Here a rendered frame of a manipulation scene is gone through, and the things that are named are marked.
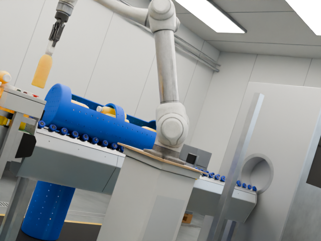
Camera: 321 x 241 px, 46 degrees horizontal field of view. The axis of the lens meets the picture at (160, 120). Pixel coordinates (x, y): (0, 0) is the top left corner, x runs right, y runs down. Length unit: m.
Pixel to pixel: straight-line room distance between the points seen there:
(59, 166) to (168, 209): 0.78
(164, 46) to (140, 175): 0.68
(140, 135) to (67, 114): 0.55
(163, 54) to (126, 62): 4.86
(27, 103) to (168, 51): 0.77
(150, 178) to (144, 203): 0.13
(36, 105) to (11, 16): 3.77
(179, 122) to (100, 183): 0.99
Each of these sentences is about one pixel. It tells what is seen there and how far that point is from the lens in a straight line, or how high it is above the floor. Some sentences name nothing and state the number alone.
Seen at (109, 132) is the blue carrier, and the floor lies 1.04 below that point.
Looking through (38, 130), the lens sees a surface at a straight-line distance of 2.36.
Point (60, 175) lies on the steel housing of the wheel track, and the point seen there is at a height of 0.69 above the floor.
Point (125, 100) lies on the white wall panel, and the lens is 6.87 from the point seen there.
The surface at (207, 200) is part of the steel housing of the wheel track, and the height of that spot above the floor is 0.76.
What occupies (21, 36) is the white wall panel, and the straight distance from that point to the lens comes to 5.82.
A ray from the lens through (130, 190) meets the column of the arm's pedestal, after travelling 2.06.
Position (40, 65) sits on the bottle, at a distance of 2.25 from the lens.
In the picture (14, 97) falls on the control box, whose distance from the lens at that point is 2.06.
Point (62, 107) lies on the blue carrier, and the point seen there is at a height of 1.10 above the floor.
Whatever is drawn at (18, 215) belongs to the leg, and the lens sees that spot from 2.49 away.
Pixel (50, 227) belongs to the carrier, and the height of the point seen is 0.25.
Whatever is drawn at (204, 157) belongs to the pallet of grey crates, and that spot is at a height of 1.09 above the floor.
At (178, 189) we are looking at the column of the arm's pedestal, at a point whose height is 0.88.
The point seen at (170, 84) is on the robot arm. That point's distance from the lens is 1.92.
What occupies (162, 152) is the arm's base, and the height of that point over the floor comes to 1.04.
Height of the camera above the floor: 1.09
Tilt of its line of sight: 3 degrees up
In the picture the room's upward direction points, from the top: 19 degrees clockwise
